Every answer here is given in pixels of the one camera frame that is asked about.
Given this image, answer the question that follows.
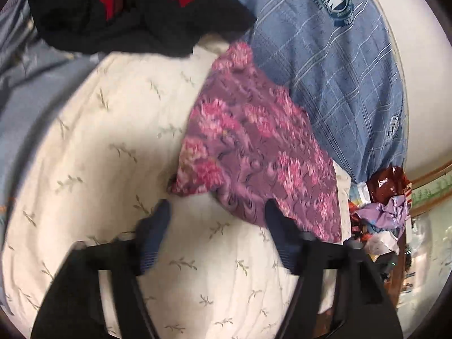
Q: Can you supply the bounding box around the dark red plastic bag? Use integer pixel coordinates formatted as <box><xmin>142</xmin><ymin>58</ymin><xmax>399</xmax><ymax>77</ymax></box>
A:
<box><xmin>366</xmin><ymin>166</ymin><xmax>412</xmax><ymax>203</ymax></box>

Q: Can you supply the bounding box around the light blue packet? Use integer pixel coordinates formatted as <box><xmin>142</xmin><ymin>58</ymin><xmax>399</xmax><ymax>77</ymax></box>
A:
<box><xmin>349</xmin><ymin>182</ymin><xmax>372</xmax><ymax>206</ymax></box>

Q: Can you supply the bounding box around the light purple cloth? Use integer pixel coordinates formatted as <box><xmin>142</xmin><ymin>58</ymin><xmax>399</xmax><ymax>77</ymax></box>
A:
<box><xmin>354</xmin><ymin>195</ymin><xmax>411</xmax><ymax>231</ymax></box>

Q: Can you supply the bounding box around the wooden frame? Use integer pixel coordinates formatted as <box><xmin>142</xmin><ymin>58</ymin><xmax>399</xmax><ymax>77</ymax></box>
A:
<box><xmin>406</xmin><ymin>162</ymin><xmax>452</xmax><ymax>217</ymax></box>

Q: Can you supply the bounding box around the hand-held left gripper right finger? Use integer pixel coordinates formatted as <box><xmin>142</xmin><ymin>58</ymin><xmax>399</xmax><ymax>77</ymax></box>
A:
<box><xmin>265</xmin><ymin>199</ymin><xmax>404</xmax><ymax>339</ymax></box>

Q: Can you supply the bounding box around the purple floral shirt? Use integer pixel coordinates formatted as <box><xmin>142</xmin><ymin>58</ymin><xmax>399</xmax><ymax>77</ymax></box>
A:
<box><xmin>168</xmin><ymin>41</ymin><xmax>344</xmax><ymax>244</ymax></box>

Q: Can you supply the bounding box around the grey-blue striped bedsheet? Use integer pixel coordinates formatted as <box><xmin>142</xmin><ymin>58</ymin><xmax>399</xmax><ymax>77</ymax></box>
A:
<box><xmin>0</xmin><ymin>0</ymin><xmax>105</xmax><ymax>227</ymax></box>

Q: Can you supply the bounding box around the cream leaf-print sheet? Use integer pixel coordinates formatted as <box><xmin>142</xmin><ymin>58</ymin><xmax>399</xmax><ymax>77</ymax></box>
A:
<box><xmin>2</xmin><ymin>40</ymin><xmax>354</xmax><ymax>339</ymax></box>

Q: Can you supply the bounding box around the black and red garment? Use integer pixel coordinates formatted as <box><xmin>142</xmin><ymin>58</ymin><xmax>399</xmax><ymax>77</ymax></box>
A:
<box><xmin>26</xmin><ymin>0</ymin><xmax>257</xmax><ymax>59</ymax></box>

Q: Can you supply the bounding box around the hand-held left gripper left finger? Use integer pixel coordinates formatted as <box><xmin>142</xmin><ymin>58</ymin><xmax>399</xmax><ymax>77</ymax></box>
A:
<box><xmin>31</xmin><ymin>199</ymin><xmax>173</xmax><ymax>339</ymax></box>

